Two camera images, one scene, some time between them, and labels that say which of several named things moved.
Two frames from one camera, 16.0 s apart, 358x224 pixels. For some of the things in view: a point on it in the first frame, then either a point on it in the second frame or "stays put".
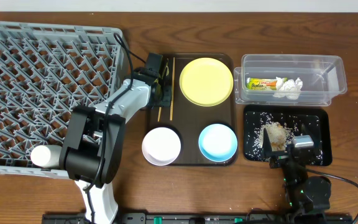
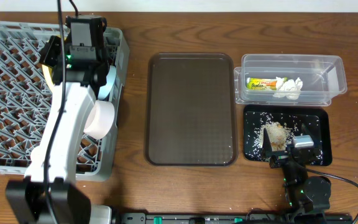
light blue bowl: [217, 142] -> [105, 89]
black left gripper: [164, 90] -> [81, 51]
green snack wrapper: [261, 84] stays put
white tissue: [289, 89] stays put
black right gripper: [281, 156] stays put
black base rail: [293, 218] stays put
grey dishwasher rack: [33, 76] stays put
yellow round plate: [206, 81] -> [48, 71]
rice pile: [278, 135] stays put
